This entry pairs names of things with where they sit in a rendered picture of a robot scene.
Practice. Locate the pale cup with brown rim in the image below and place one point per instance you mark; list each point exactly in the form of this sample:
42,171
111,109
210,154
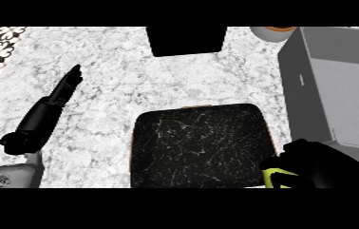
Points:
274,33

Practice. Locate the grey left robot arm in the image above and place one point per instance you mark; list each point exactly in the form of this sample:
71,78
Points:
21,174

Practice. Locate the black tray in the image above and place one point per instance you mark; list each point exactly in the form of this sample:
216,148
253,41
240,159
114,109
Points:
201,145

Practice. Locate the black rectangular object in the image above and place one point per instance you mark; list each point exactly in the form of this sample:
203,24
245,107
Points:
186,40

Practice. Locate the black and white patterned object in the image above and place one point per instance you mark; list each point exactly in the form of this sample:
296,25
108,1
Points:
11,41

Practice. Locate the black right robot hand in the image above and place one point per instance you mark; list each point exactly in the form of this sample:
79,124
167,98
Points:
318,164

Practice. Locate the grey box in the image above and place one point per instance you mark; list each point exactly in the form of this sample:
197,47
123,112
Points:
325,84

